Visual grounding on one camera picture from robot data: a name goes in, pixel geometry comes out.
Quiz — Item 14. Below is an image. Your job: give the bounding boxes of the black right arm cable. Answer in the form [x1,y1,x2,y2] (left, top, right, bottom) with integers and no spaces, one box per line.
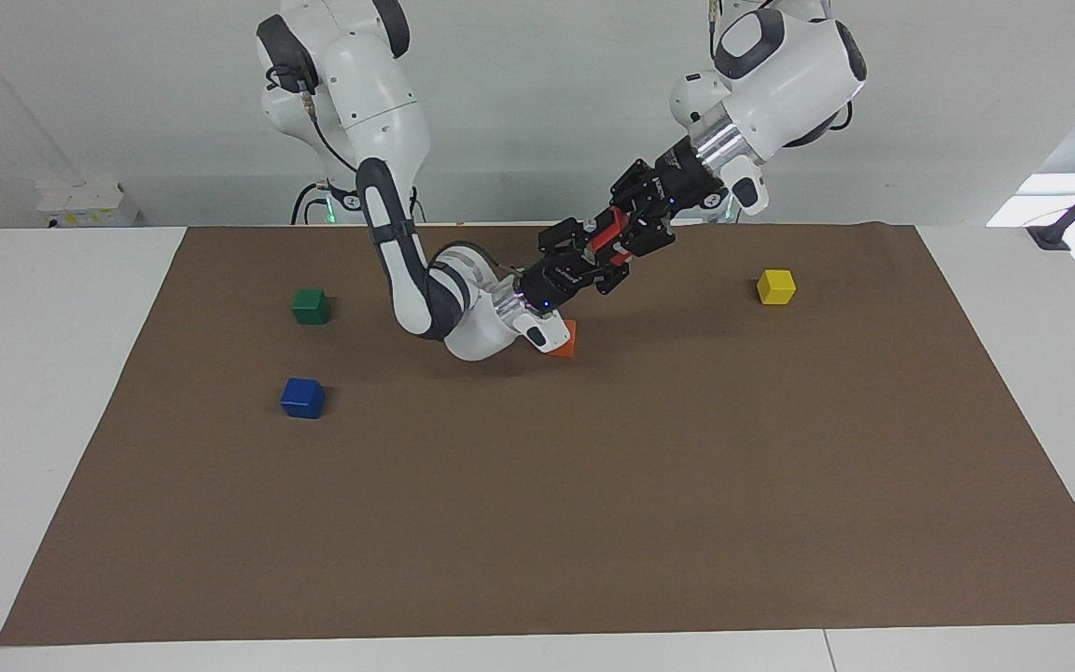
[295,70,363,178]

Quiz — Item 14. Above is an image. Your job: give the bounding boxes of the yellow cube block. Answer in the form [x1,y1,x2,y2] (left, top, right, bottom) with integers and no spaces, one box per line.
[756,268,798,307]

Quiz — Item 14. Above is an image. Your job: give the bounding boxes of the red cube block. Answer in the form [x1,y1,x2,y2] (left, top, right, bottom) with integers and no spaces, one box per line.
[590,206,633,254]

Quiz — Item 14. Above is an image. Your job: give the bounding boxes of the black right base cables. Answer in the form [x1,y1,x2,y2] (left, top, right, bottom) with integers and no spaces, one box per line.
[290,182,426,225]

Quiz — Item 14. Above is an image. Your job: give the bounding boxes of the green cube block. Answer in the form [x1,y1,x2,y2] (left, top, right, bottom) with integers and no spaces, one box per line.
[291,287,331,327]

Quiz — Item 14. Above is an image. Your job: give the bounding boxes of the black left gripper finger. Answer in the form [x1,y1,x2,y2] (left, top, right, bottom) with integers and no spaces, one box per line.
[620,207,680,259]
[608,157,669,217]

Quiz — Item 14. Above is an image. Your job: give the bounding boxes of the blue cube block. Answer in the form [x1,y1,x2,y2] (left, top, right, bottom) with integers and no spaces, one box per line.
[279,377,327,420]

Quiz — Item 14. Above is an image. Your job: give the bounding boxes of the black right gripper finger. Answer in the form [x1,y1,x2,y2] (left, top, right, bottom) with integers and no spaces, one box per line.
[537,217,600,266]
[582,245,637,296]

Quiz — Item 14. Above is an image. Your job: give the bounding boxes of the brown table mat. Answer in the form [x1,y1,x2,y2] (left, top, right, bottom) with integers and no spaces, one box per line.
[0,222,1075,647]

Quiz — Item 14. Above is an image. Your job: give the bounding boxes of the white box with yellow label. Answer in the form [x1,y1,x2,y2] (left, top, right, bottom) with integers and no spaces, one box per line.
[36,180,141,230]

